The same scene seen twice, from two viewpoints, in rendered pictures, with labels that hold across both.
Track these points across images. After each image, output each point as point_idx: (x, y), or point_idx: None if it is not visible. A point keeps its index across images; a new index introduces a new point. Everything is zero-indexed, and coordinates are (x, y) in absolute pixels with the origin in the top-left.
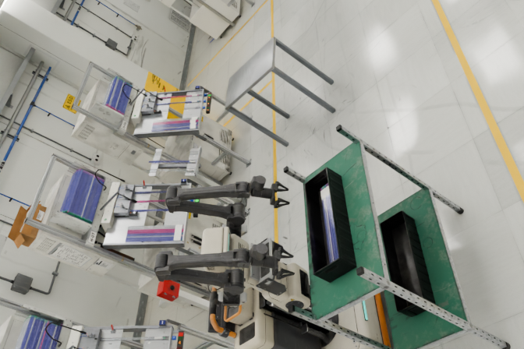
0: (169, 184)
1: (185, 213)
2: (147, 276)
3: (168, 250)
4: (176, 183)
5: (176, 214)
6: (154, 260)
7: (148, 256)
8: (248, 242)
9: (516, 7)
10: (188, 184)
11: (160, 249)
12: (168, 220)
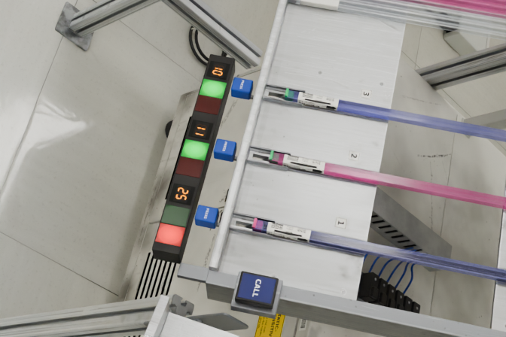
0: (362, 308)
1: (272, 50)
2: (489, 168)
3: (389, 140)
4: (312, 302)
5: (329, 74)
6: (464, 214)
7: (493, 291)
8: (10, 156)
9: None
10: (230, 274)
11: (434, 228)
12: (381, 52)
